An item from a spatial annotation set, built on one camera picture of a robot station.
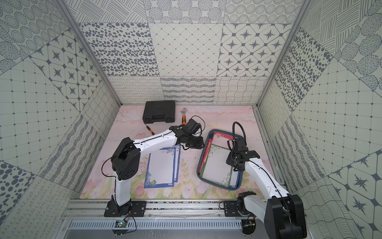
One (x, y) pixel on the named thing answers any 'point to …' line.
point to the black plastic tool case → (156, 111)
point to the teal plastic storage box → (206, 143)
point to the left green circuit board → (120, 223)
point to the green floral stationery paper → (216, 169)
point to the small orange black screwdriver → (149, 129)
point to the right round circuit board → (248, 226)
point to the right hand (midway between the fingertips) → (232, 163)
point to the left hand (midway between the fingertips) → (209, 149)
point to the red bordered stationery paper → (218, 139)
